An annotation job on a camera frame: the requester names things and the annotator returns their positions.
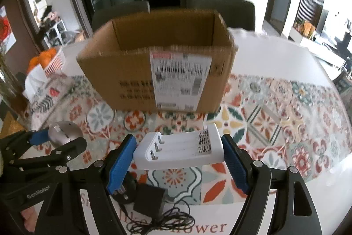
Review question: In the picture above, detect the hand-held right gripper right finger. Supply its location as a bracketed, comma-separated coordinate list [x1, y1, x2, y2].
[221, 134, 323, 235]

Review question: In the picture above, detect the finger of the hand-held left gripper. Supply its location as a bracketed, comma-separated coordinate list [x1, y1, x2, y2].
[11, 137, 88, 170]
[0, 129, 51, 160]

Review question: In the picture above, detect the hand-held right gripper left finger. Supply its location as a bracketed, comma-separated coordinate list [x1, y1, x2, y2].
[36, 134, 137, 235]

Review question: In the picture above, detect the silver computer mouse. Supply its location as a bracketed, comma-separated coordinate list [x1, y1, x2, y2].
[48, 121, 83, 146]

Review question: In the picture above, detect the white battery charger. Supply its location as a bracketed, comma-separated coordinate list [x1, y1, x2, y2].
[133, 123, 225, 170]

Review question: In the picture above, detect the brown cardboard box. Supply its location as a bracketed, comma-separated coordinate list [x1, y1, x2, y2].
[76, 10, 239, 113]

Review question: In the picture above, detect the person's left hand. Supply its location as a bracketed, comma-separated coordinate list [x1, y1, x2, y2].
[20, 208, 38, 233]

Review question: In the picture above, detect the black round plug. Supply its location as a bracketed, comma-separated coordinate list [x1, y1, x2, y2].
[113, 173, 138, 204]

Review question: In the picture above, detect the yellow wicker box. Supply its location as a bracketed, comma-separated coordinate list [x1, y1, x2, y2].
[0, 111, 26, 140]

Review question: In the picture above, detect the black power adapter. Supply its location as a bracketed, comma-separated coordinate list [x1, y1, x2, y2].
[133, 185, 167, 222]

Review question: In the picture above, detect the printed tissue pack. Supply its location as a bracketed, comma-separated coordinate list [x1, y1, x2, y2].
[23, 67, 75, 115]

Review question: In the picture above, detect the patterned table runner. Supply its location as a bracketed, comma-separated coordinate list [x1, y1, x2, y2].
[24, 74, 352, 207]

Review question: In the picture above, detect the glass vase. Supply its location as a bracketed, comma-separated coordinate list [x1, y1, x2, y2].
[0, 55, 20, 104]

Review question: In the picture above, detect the white plastic basket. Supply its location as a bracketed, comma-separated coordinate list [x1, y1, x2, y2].
[41, 46, 67, 77]

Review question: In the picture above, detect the white shoe rack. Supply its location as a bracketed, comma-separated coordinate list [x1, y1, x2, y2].
[43, 19, 67, 46]

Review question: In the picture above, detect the red door poster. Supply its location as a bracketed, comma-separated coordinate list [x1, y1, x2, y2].
[0, 5, 13, 54]

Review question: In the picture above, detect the white television cabinet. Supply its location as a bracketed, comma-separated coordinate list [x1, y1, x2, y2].
[288, 26, 347, 68]

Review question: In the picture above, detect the dark dining chair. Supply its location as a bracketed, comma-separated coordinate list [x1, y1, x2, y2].
[92, 0, 151, 32]
[187, 0, 256, 31]

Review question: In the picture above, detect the flat screen television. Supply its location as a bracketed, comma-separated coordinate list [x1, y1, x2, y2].
[318, 7, 352, 60]

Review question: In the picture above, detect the black adapter cable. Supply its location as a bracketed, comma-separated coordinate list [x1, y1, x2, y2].
[121, 198, 193, 234]

